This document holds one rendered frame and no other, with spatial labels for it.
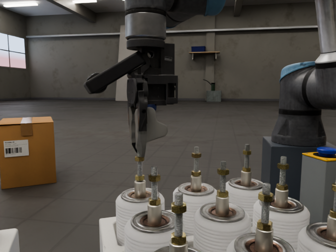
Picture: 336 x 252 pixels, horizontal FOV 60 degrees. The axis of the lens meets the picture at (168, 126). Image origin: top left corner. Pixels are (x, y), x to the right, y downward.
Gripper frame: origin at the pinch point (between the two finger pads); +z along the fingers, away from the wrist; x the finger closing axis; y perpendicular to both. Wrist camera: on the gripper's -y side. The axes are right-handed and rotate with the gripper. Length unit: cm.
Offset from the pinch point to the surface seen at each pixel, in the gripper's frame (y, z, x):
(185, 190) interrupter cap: 10.0, 9.2, -1.1
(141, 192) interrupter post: 0.7, 8.5, -1.1
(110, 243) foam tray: -5.8, 16.6, -3.2
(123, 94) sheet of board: 194, 12, 995
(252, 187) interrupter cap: 23.9, 9.3, -4.3
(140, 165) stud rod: 0.6, 3.3, -0.5
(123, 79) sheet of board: 198, -42, 1008
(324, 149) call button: 39.6, 1.6, -7.5
